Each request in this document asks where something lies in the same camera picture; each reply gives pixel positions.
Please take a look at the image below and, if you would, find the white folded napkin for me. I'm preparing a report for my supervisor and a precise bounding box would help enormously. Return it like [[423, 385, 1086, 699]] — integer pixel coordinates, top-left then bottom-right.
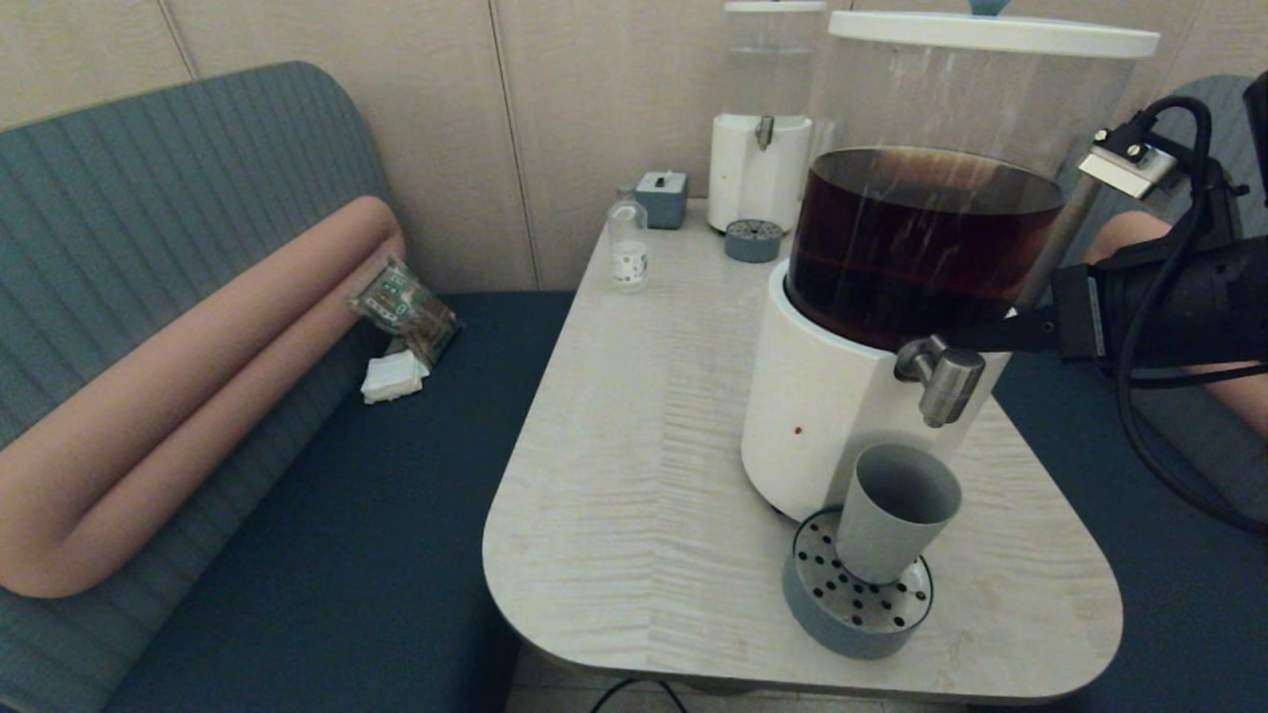
[[360, 349, 431, 405]]

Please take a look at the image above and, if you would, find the grey-blue plastic cup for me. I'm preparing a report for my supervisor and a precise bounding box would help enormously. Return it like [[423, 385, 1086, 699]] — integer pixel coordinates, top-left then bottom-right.
[[835, 443, 963, 585]]

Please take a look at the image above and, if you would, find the large blue perforated drip tray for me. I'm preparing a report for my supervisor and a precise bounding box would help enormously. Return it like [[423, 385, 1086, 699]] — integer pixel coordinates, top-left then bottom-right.
[[783, 507, 934, 661]]

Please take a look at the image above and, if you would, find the small clear glass bottle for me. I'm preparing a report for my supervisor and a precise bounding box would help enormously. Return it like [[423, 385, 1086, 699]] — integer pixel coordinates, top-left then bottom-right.
[[606, 187, 650, 291]]

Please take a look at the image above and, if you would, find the large tea drink dispenser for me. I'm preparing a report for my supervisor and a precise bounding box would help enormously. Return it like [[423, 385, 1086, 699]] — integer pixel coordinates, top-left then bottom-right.
[[741, 40, 1138, 524]]

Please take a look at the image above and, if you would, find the blue upholstered bench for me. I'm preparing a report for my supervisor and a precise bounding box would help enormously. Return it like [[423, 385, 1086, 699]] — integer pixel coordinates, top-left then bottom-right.
[[0, 61, 576, 713], [991, 74, 1268, 713]]

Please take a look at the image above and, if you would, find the small blue drip tray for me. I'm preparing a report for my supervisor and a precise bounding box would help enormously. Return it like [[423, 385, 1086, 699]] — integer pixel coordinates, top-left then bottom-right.
[[723, 219, 784, 263]]

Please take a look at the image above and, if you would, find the black cable on floor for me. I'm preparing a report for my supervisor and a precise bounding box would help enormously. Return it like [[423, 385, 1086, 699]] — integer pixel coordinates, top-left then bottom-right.
[[592, 677, 687, 713]]

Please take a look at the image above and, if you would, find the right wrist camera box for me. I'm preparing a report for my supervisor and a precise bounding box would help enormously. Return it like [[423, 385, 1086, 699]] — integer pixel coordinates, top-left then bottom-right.
[[1078, 111, 1185, 200]]

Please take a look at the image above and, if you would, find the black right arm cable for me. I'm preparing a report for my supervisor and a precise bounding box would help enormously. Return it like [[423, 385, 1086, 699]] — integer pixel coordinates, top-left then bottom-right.
[[1114, 94, 1268, 538]]

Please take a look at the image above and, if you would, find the white lid of tea dispenser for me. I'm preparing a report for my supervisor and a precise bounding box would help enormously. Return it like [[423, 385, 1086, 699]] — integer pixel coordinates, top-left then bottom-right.
[[827, 10, 1160, 58]]

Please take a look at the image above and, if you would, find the small clear water dispenser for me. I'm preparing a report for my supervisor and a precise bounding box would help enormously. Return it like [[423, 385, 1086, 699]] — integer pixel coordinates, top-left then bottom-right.
[[707, 8, 825, 235]]

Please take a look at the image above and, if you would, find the green snack packet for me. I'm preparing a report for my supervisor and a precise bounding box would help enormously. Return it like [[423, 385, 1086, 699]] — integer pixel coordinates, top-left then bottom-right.
[[347, 256, 461, 367]]

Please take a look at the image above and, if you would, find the steel tap of tea dispenser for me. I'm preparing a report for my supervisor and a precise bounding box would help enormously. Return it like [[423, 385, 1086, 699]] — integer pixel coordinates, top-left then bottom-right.
[[895, 336, 988, 429]]

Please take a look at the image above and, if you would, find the small blue box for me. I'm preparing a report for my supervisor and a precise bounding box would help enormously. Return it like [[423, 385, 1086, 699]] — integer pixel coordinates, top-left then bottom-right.
[[634, 170, 687, 230]]

